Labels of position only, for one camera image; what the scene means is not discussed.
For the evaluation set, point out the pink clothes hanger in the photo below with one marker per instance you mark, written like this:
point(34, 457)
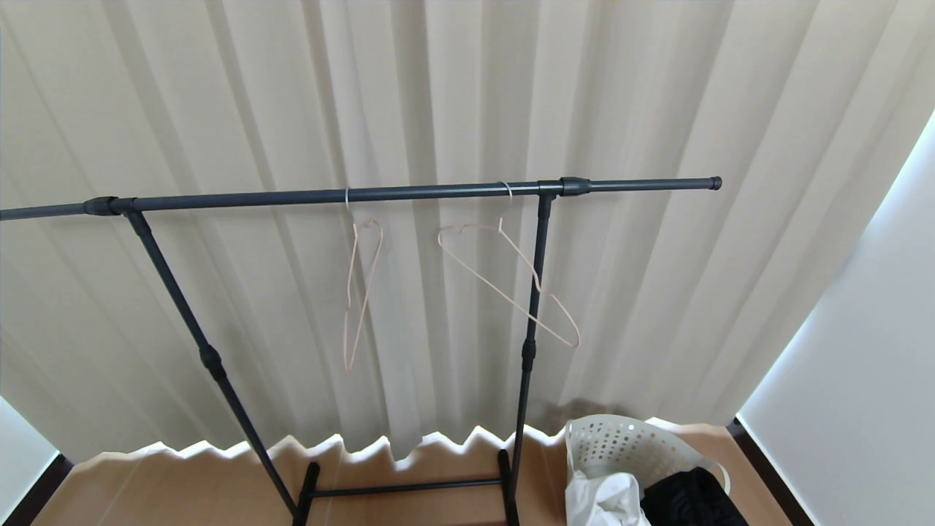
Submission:
point(352, 292)
point(488, 281)

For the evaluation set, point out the white garment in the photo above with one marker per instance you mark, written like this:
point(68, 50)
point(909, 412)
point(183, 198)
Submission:
point(603, 500)

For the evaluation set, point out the black clothes rack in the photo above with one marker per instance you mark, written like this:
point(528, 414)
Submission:
point(292, 197)

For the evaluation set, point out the white laundry basket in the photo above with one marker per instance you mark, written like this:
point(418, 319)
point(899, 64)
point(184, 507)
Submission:
point(628, 446)

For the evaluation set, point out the beige curtain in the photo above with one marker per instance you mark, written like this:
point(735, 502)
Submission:
point(219, 109)

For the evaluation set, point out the black garment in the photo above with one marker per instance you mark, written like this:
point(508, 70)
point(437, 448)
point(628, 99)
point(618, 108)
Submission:
point(690, 500)

